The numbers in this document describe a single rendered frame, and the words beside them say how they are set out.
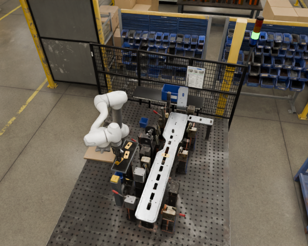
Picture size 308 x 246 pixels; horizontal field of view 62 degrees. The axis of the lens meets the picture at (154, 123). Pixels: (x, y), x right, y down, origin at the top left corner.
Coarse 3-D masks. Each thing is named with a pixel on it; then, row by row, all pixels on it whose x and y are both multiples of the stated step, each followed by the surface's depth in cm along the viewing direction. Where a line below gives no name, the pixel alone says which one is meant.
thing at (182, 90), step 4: (180, 88) 288; (184, 88) 286; (180, 92) 291; (184, 92) 290; (180, 96) 295; (184, 96) 294; (180, 100) 299; (184, 100) 298; (180, 104) 304; (184, 104) 302; (176, 108) 310; (180, 108) 308; (184, 108) 306
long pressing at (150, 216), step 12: (168, 120) 295; (180, 120) 296; (168, 132) 282; (180, 132) 282; (168, 144) 269; (156, 156) 258; (156, 168) 248; (168, 168) 248; (144, 192) 229; (156, 192) 229; (144, 204) 221; (156, 204) 221; (144, 216) 213; (156, 216) 214
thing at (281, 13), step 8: (272, 0) 473; (280, 0) 473; (264, 8) 488; (272, 8) 446; (280, 8) 446; (288, 8) 446; (296, 8) 446; (304, 8) 446; (264, 16) 483; (272, 16) 435; (280, 16) 426; (288, 16) 424; (296, 16) 422; (304, 16) 422
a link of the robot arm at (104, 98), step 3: (96, 96) 246; (99, 96) 244; (102, 96) 242; (105, 96) 242; (96, 99) 241; (99, 99) 239; (102, 99) 239; (105, 99) 240; (108, 99) 241; (96, 102) 237; (108, 102) 242; (108, 105) 243
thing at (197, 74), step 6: (192, 66) 296; (186, 72) 304; (192, 72) 301; (198, 72) 299; (204, 72) 297; (186, 78) 309; (192, 78) 307; (198, 78) 304; (204, 78) 302; (192, 84) 313; (198, 84) 311
